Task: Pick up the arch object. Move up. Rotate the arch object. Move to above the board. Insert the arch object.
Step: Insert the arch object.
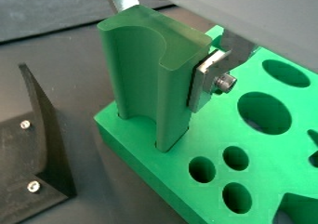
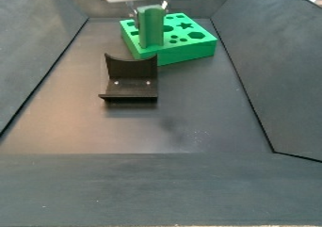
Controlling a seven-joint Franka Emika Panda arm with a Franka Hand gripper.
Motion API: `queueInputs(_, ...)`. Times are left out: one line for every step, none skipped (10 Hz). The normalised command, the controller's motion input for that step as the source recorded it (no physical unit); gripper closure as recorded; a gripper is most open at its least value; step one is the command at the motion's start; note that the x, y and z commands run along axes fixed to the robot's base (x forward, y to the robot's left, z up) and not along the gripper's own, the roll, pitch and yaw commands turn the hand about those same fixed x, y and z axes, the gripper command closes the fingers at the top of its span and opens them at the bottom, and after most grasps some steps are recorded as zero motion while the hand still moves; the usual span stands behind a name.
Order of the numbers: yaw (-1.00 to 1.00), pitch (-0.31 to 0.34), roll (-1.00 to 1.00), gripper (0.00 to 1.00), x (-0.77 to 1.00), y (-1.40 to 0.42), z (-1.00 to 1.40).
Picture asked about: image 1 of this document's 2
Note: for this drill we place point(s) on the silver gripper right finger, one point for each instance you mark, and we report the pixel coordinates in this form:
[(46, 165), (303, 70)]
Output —
[(212, 75)]

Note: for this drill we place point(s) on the black arch holder stand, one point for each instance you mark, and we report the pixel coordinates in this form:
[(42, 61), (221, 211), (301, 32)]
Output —
[(36, 175)]

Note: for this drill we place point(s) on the green shape-sorting board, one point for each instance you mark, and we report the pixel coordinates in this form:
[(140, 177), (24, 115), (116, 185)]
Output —
[(245, 163)]

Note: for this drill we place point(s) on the green arch block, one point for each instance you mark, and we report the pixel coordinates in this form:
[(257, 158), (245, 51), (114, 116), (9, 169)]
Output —
[(152, 52)]

